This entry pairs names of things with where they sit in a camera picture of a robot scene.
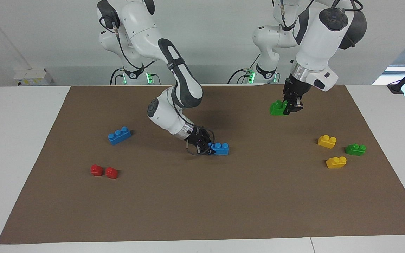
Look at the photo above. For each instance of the white box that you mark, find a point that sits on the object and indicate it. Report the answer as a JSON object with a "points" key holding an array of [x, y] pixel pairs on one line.
{"points": [[33, 77]]}

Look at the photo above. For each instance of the blue two-stud toy brick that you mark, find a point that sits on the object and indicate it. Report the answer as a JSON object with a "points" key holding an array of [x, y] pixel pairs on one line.
{"points": [[220, 148]]}

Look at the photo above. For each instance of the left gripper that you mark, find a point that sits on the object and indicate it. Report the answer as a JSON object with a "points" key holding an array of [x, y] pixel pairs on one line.
{"points": [[295, 88]]}

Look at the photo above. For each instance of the yellow toy brick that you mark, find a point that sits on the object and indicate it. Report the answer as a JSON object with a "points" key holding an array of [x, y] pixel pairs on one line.
{"points": [[326, 141], [335, 163]]}

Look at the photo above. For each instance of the red toy brick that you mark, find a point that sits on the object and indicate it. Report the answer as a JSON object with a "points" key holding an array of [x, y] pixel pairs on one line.
{"points": [[111, 173], [96, 170]]}

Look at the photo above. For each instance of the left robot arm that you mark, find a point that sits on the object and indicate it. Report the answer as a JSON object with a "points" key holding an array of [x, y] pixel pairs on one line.
{"points": [[316, 42]]}

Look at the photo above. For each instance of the green toy brick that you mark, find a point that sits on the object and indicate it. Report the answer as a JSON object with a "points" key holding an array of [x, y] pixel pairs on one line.
{"points": [[355, 150], [277, 108]]}

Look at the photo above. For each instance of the blue three-stud toy brick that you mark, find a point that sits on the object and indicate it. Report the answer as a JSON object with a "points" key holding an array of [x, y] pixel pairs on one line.
{"points": [[119, 136]]}

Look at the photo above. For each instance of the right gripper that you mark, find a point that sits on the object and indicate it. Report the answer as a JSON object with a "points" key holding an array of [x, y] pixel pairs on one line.
{"points": [[199, 136]]}

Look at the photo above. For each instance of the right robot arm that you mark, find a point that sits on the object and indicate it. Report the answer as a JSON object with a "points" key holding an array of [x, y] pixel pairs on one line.
{"points": [[142, 31]]}

